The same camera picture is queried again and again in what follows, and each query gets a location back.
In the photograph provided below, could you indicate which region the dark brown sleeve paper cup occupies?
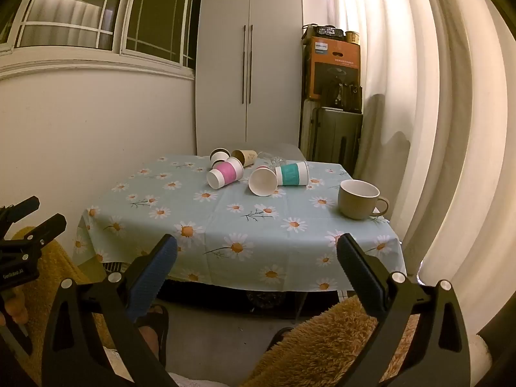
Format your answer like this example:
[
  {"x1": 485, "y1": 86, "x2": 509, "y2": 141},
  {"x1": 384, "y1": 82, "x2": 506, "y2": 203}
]
[{"x1": 210, "y1": 148, "x2": 231, "y2": 169}]

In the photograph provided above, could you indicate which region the clear glass cup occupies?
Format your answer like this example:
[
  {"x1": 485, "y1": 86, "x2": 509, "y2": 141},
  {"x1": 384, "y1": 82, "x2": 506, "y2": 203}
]
[{"x1": 256, "y1": 151, "x2": 288, "y2": 168}]

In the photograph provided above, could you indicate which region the white paper cup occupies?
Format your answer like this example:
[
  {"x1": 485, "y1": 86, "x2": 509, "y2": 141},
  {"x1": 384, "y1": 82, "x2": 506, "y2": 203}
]
[{"x1": 248, "y1": 164, "x2": 279, "y2": 197}]

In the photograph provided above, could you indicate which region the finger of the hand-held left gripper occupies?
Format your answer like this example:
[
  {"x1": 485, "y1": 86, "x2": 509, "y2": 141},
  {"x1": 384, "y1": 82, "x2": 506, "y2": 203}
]
[
  {"x1": 0, "y1": 213, "x2": 67, "y2": 256},
  {"x1": 0, "y1": 196, "x2": 40, "y2": 231}
]

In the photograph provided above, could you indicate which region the grey suitcase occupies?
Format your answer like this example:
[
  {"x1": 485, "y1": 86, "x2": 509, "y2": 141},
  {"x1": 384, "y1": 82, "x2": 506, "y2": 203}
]
[{"x1": 302, "y1": 99, "x2": 364, "y2": 172}]

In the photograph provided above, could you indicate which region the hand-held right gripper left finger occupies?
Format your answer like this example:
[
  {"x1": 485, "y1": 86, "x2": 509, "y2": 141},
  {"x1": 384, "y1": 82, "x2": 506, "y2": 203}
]
[{"x1": 40, "y1": 234, "x2": 178, "y2": 387}]

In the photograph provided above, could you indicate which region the yellow fluffy clothing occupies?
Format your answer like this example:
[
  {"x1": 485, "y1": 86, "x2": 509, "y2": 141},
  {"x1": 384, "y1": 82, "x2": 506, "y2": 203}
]
[{"x1": 8, "y1": 226, "x2": 428, "y2": 387}]

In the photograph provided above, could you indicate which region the cream curtain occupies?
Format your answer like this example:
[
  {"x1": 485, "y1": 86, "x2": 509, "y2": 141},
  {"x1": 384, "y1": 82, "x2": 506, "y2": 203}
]
[{"x1": 328, "y1": 0, "x2": 513, "y2": 333}]

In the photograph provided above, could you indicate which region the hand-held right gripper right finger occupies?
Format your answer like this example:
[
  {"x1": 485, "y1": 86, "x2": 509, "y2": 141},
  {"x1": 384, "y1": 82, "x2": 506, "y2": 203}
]
[{"x1": 336, "y1": 233, "x2": 472, "y2": 387}]

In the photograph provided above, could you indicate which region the daisy print tablecloth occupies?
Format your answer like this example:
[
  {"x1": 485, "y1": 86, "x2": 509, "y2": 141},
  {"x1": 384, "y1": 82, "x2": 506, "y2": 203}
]
[{"x1": 73, "y1": 154, "x2": 407, "y2": 293}]

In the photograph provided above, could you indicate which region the white wardrobe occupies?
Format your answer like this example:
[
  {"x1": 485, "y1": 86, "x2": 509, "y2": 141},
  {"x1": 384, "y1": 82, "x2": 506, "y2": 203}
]
[{"x1": 195, "y1": 0, "x2": 304, "y2": 158}]

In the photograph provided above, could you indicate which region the teal sleeve paper cup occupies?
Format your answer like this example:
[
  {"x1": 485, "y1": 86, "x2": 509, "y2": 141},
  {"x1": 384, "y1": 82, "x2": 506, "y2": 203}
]
[{"x1": 275, "y1": 161, "x2": 310, "y2": 187}]

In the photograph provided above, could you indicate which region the white framed window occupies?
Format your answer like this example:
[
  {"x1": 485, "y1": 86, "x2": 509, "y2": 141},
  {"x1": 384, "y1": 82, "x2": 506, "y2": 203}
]
[{"x1": 0, "y1": 0, "x2": 204, "y2": 70}]

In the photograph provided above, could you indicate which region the beige ceramic mug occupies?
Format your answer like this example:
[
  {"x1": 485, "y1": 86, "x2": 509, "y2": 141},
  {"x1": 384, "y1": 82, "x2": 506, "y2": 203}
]
[{"x1": 337, "y1": 179, "x2": 390, "y2": 221}]

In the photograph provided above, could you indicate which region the black item on box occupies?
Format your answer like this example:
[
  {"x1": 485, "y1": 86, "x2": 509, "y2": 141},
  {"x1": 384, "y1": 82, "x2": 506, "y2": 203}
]
[{"x1": 311, "y1": 25, "x2": 346, "y2": 41}]

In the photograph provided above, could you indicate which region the person's left hand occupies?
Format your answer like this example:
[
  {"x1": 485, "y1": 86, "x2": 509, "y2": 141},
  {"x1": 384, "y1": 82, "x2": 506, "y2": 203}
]
[{"x1": 0, "y1": 289, "x2": 27, "y2": 328}]

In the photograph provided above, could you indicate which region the orange cardboard box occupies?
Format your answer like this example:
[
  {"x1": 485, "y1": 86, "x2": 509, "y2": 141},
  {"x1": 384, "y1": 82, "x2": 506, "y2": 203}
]
[{"x1": 308, "y1": 36, "x2": 362, "y2": 102}]

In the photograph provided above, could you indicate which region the pink sleeve paper cup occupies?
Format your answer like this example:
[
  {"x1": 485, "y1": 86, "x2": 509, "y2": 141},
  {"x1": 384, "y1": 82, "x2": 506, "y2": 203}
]
[{"x1": 206, "y1": 156, "x2": 245, "y2": 190}]

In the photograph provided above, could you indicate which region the black sandal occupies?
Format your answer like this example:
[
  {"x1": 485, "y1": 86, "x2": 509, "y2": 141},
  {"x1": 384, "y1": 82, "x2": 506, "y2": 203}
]
[{"x1": 137, "y1": 304, "x2": 170, "y2": 369}]

